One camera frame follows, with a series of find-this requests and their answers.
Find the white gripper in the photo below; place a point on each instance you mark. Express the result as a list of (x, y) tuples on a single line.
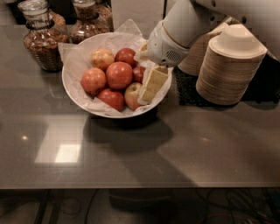
[(164, 47)]

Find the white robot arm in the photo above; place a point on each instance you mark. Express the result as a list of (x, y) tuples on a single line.
[(195, 18)]

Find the red apple right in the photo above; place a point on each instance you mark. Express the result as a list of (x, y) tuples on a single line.
[(138, 74)]

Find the dark red apple back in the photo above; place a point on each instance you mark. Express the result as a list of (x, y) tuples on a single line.
[(126, 55)]

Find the red apple centre top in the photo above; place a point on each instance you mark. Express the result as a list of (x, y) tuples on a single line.
[(119, 75)]

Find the yellow green apple front right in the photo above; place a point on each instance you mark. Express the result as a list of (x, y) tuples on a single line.
[(131, 95)]

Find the paper bowl stack back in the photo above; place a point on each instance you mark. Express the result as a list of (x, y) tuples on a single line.
[(192, 63)]

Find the paper bowl stack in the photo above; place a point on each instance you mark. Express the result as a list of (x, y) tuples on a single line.
[(230, 63), (192, 63)]

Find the red apple front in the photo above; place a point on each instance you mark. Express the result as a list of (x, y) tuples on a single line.
[(113, 98)]

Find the yellowish apple back left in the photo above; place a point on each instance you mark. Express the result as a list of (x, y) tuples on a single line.
[(102, 58)]

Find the orange red apple left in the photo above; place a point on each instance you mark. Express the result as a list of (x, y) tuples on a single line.
[(93, 80)]

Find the paper bowl stack front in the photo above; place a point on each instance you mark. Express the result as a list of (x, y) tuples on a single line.
[(230, 63)]

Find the white bowl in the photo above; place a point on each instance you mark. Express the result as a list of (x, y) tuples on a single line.
[(116, 114)]

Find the white dispenser box left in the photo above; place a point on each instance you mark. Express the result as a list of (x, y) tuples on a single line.
[(138, 17)]

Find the glass cereal jar back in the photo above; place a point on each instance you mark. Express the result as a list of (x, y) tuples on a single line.
[(105, 12)]

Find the glass cereal jar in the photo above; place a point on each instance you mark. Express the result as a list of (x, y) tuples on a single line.
[(42, 40), (105, 12), (88, 22)]

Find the glass cereal jar middle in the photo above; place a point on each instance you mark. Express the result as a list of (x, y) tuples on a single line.
[(88, 22)]

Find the glass cereal jar left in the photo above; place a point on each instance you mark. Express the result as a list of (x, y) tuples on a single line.
[(42, 40)]

